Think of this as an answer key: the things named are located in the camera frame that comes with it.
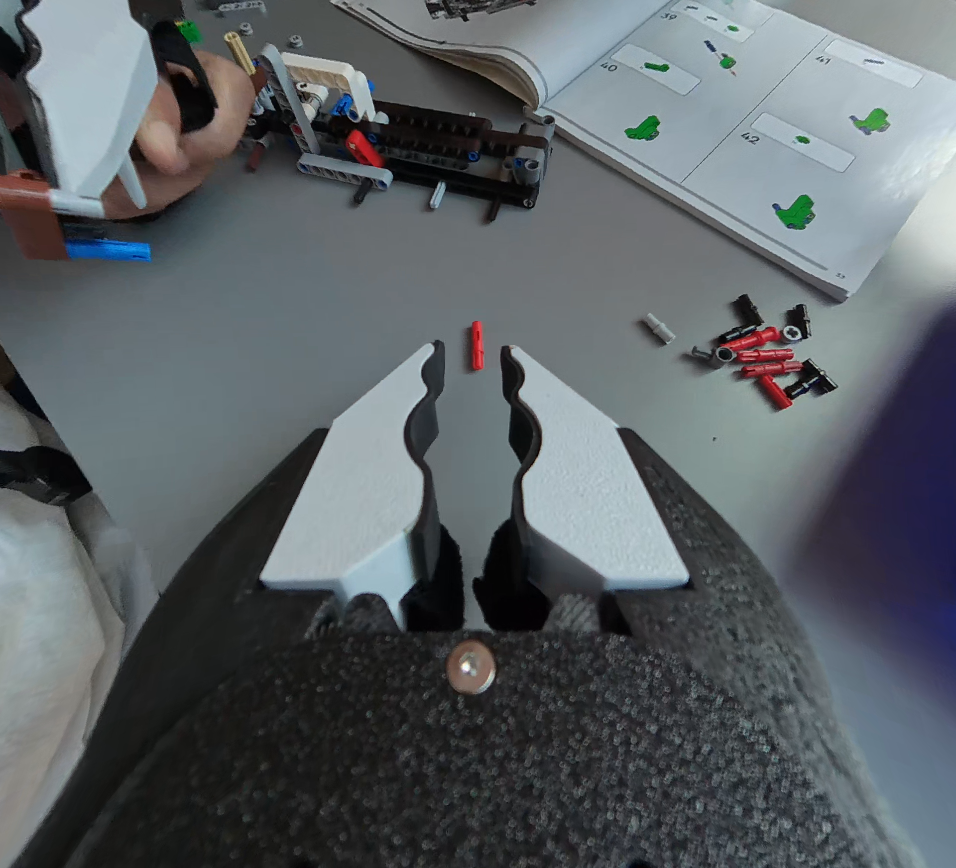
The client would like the long lego chassis assembly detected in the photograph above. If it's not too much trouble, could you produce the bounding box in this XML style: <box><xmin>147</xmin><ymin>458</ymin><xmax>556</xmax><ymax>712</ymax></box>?
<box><xmin>242</xmin><ymin>43</ymin><xmax>555</xmax><ymax>223</ymax></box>

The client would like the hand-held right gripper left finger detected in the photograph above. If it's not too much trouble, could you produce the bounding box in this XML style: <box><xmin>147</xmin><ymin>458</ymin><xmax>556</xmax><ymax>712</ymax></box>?
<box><xmin>259</xmin><ymin>341</ymin><xmax>447</xmax><ymax>632</ymax></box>

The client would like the small brown lego assembly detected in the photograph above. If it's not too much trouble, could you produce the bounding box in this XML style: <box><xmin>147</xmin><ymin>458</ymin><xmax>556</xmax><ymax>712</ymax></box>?
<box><xmin>0</xmin><ymin>170</ymin><xmax>152</xmax><ymax>264</ymax></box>

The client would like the pile of red black pins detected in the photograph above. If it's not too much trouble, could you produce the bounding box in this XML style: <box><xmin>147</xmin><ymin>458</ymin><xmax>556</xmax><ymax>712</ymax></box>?
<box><xmin>683</xmin><ymin>294</ymin><xmax>839</xmax><ymax>411</ymax></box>

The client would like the person's left hand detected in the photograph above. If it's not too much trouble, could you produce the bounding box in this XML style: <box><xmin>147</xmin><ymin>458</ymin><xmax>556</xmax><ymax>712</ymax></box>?
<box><xmin>103</xmin><ymin>52</ymin><xmax>258</xmax><ymax>221</ymax></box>

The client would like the black shoulder strap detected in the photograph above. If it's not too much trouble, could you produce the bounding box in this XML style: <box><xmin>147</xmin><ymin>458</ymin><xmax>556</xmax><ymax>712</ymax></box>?
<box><xmin>0</xmin><ymin>446</ymin><xmax>92</xmax><ymax>508</ymax></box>

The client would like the lego instruction booklet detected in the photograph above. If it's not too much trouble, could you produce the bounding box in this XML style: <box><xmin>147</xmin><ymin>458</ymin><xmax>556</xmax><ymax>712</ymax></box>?
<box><xmin>331</xmin><ymin>0</ymin><xmax>956</xmax><ymax>303</ymax></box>

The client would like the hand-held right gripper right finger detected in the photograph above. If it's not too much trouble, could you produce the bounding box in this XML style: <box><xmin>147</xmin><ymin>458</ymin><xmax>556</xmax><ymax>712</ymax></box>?
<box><xmin>502</xmin><ymin>345</ymin><xmax>690</xmax><ymax>630</ymax></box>

